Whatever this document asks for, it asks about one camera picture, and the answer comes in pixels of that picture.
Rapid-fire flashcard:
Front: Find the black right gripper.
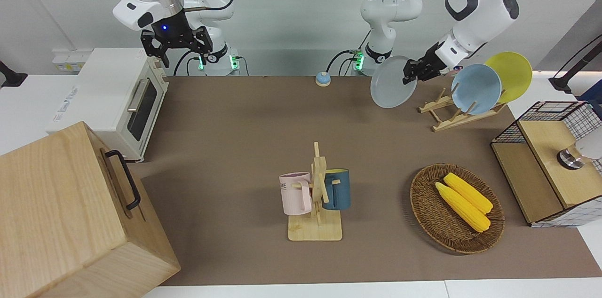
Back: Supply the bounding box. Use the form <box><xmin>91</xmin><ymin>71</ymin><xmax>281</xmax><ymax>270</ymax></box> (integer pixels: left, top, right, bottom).
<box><xmin>141</xmin><ymin>8</ymin><xmax>211</xmax><ymax>70</ymax></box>

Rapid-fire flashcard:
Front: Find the yellow corn cob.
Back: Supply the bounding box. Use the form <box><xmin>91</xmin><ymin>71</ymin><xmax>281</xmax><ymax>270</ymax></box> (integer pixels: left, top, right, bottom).
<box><xmin>435</xmin><ymin>181</ymin><xmax>491</xmax><ymax>233</ymax></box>
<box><xmin>443</xmin><ymin>172</ymin><xmax>494</xmax><ymax>215</ymax></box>

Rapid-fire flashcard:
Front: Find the black base cable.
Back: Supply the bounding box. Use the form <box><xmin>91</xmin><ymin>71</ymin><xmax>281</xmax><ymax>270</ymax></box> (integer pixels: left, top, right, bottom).
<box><xmin>326</xmin><ymin>48</ymin><xmax>366</xmax><ymax>77</ymax></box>
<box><xmin>173</xmin><ymin>51</ymin><xmax>201</xmax><ymax>77</ymax></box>

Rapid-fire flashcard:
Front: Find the black cabinet handle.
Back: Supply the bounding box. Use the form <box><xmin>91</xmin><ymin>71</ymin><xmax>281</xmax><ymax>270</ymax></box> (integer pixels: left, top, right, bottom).
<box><xmin>104</xmin><ymin>149</ymin><xmax>142</xmax><ymax>211</ymax></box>

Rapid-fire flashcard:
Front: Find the gray plate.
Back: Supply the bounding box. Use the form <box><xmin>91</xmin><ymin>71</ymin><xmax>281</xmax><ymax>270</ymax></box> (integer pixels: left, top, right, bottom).
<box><xmin>370</xmin><ymin>55</ymin><xmax>419</xmax><ymax>110</ymax></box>

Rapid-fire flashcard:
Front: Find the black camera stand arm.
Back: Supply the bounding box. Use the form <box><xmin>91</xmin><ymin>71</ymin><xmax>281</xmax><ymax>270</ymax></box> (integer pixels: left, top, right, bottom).
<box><xmin>548</xmin><ymin>34</ymin><xmax>602</xmax><ymax>93</ymax></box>

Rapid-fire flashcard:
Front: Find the white cylinder with chrome base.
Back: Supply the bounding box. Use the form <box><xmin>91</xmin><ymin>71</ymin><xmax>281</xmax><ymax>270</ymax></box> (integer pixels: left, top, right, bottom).
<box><xmin>557</xmin><ymin>135</ymin><xmax>602</xmax><ymax>171</ymax></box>

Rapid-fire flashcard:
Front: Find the wooden mug tree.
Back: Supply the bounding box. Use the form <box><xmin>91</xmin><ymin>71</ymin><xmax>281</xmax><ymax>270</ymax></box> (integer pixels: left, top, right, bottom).
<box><xmin>287</xmin><ymin>141</ymin><xmax>343</xmax><ymax>242</ymax></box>

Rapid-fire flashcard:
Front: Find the wooden plate rack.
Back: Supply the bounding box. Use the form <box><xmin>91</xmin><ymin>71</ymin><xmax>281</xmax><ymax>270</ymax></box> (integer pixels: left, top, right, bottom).
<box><xmin>418</xmin><ymin>87</ymin><xmax>509</xmax><ymax>133</ymax></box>

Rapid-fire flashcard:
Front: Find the light blue plate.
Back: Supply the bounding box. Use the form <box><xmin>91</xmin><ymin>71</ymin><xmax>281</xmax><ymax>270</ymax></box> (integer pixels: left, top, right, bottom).
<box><xmin>451</xmin><ymin>63</ymin><xmax>503</xmax><ymax>116</ymax></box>

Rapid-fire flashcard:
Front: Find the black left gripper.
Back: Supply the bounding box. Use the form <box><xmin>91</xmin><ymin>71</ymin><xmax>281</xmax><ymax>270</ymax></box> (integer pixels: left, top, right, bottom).
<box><xmin>402</xmin><ymin>43</ymin><xmax>448</xmax><ymax>85</ymax></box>

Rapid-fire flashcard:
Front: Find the white toaster oven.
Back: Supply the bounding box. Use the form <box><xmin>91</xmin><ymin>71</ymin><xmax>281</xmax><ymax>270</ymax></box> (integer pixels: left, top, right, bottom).
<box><xmin>45</xmin><ymin>47</ymin><xmax>169</xmax><ymax>163</ymax></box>

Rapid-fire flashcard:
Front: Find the round wicker basket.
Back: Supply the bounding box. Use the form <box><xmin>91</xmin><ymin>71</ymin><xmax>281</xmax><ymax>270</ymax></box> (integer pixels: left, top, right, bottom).
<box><xmin>410</xmin><ymin>163</ymin><xmax>506</xmax><ymax>255</ymax></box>

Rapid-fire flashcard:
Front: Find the wire basket with wooden shelf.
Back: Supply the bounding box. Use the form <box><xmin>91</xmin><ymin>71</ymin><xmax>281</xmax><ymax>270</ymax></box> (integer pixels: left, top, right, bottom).
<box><xmin>490</xmin><ymin>100</ymin><xmax>602</xmax><ymax>229</ymax></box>

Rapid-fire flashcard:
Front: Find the black right base cable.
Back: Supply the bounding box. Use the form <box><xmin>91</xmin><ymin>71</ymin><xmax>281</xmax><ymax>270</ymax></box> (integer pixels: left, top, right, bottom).
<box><xmin>173</xmin><ymin>51</ymin><xmax>201</xmax><ymax>77</ymax></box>

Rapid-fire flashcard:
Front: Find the yellow plate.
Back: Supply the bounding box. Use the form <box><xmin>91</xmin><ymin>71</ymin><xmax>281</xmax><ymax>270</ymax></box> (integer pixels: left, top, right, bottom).
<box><xmin>484</xmin><ymin>51</ymin><xmax>534</xmax><ymax>104</ymax></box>

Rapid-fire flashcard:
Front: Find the pink mug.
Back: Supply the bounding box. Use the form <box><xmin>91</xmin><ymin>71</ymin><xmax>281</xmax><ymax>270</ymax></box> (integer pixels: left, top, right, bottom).
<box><xmin>279</xmin><ymin>172</ymin><xmax>313</xmax><ymax>216</ymax></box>

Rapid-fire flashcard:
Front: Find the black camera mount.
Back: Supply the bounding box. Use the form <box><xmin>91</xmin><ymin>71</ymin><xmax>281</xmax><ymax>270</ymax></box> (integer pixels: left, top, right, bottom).
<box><xmin>0</xmin><ymin>60</ymin><xmax>28</xmax><ymax>88</ymax></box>

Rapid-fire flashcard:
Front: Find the wooden drawer cabinet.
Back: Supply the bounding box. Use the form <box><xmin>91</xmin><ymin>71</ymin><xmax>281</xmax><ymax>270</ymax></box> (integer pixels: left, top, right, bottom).
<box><xmin>0</xmin><ymin>120</ymin><xmax>182</xmax><ymax>298</ymax></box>

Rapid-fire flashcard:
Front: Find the dark blue mug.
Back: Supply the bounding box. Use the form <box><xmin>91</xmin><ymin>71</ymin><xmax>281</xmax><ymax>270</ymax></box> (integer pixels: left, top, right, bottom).
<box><xmin>322</xmin><ymin>168</ymin><xmax>352</xmax><ymax>211</ymax></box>

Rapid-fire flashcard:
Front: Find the black left base cable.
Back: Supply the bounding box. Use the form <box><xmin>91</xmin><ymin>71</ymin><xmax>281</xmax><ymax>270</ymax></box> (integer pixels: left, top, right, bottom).
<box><xmin>326</xmin><ymin>48</ymin><xmax>366</xmax><ymax>77</ymax></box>

